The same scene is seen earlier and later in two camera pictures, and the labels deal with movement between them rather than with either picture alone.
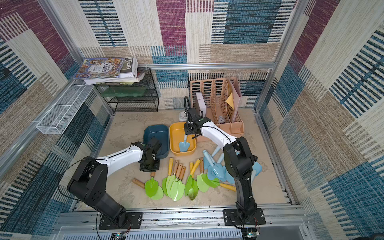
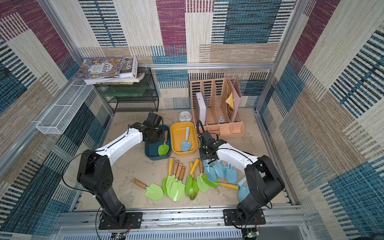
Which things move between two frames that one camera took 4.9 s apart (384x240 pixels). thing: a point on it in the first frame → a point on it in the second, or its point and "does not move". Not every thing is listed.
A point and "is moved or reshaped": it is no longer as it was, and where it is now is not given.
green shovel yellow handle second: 189,180 does not move
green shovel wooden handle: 151,186 → 163,149
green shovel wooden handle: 176,164 does not move
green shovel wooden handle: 158,195 does not move
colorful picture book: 99,68 does not move
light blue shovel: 184,146 does not move
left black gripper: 155,169 → 161,131
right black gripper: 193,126 → 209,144
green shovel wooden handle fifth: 177,188 does not move
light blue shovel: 218,169 does not move
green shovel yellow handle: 170,173 does not move
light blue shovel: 217,153 is moved or reshaped
